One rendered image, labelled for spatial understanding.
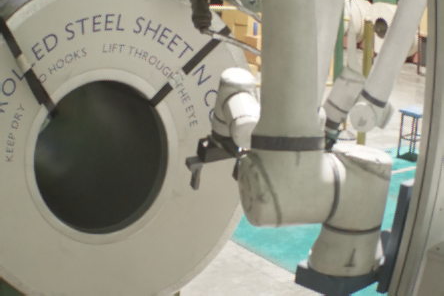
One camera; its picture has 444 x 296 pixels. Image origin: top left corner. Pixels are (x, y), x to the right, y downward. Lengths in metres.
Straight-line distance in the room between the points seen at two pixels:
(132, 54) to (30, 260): 0.77
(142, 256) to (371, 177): 1.05
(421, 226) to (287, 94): 0.45
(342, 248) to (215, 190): 0.92
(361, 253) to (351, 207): 0.13
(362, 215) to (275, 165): 0.24
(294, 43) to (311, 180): 0.27
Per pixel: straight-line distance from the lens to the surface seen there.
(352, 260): 1.50
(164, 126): 2.16
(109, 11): 2.01
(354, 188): 1.43
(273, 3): 1.40
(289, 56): 1.38
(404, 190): 1.52
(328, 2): 1.56
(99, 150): 2.68
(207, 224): 2.34
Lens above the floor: 1.34
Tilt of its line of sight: 12 degrees down
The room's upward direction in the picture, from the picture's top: 4 degrees clockwise
